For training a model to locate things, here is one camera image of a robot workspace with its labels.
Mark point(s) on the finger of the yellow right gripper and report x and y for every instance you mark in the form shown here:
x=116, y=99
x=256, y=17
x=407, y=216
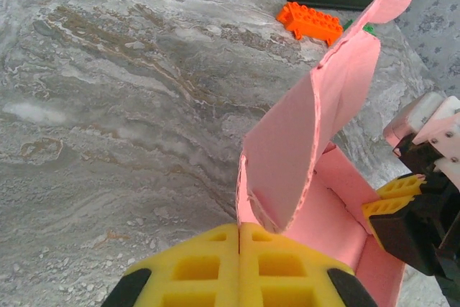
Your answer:
x=400, y=186
x=406, y=238

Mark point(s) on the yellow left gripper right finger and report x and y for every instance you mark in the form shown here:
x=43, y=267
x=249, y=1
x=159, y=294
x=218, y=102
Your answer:
x=280, y=271

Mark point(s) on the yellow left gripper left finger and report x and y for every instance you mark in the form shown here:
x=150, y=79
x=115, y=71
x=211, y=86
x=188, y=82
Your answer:
x=201, y=271

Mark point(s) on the pink paper box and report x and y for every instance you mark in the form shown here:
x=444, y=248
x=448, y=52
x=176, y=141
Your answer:
x=287, y=141

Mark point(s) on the green toy brick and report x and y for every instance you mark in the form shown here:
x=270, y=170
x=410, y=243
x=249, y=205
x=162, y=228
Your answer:
x=369, y=29

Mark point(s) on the orange toy brick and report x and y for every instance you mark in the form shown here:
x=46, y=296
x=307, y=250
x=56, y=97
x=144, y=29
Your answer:
x=309, y=23

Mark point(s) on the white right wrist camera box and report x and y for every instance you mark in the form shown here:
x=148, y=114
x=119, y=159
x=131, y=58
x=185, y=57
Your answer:
x=424, y=113

